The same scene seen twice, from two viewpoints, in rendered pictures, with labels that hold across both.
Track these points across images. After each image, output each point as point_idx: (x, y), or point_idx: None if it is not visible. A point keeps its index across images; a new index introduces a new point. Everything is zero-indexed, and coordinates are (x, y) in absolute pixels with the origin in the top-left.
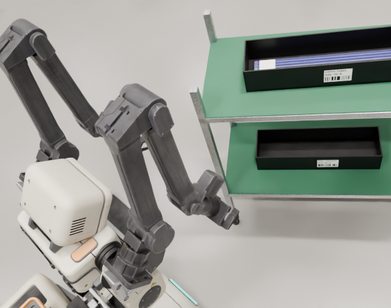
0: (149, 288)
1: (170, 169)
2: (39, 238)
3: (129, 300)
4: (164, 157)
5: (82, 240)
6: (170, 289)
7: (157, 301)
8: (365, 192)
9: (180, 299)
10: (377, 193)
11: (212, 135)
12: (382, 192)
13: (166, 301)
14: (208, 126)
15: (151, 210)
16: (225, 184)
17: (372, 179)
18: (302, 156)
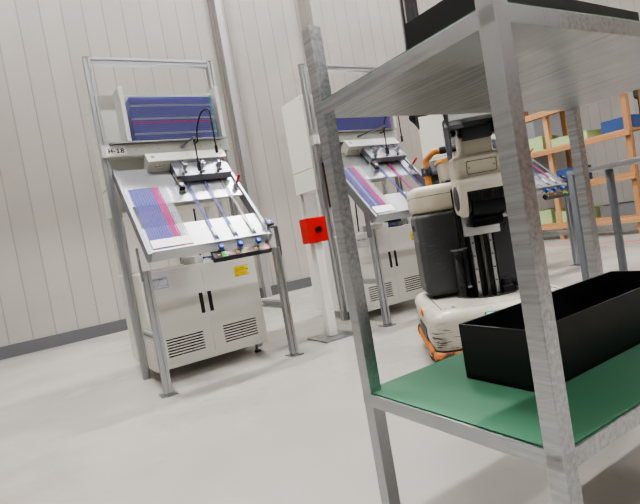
0: (455, 187)
1: (405, 21)
2: None
3: (450, 175)
4: (403, 7)
5: None
6: (516, 301)
7: (511, 297)
8: (448, 359)
9: (498, 303)
10: (430, 365)
11: (578, 147)
12: (423, 369)
13: (505, 299)
14: (566, 118)
15: (405, 47)
16: (588, 270)
17: (458, 369)
18: (562, 288)
